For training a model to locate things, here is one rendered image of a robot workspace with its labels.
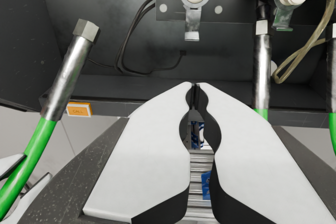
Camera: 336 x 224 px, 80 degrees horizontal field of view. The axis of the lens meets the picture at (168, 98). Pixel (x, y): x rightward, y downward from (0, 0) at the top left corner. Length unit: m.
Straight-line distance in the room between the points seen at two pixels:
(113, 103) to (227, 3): 0.28
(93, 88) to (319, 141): 1.88
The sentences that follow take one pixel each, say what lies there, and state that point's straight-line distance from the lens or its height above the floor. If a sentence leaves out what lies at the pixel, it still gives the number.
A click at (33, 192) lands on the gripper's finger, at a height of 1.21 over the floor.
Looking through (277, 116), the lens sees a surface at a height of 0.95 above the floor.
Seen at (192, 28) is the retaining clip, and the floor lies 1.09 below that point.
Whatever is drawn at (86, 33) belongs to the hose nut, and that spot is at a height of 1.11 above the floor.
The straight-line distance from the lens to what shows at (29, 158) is 0.21.
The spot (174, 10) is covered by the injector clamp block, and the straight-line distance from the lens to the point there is 0.32.
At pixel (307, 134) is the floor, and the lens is 1.99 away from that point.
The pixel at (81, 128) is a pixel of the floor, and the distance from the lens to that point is 1.94.
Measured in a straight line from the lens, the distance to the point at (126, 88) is 0.48.
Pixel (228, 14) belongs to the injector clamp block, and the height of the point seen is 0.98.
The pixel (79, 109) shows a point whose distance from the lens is 0.46.
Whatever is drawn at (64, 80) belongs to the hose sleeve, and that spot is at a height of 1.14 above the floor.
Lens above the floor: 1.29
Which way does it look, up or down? 58 degrees down
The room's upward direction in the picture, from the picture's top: 172 degrees counter-clockwise
